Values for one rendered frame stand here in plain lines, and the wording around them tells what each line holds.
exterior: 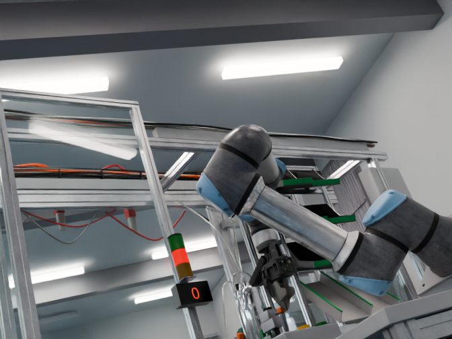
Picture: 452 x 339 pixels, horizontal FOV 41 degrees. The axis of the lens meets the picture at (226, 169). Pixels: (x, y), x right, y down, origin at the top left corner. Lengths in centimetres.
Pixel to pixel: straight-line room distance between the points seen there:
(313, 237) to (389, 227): 18
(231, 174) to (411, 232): 46
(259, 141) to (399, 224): 39
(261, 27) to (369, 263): 335
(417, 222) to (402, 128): 459
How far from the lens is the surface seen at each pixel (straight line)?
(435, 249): 154
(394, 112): 617
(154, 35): 437
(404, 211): 152
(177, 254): 200
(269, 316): 195
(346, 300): 218
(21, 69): 494
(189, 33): 445
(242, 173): 147
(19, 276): 141
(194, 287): 197
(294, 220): 147
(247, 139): 148
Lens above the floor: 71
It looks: 25 degrees up
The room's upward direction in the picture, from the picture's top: 19 degrees counter-clockwise
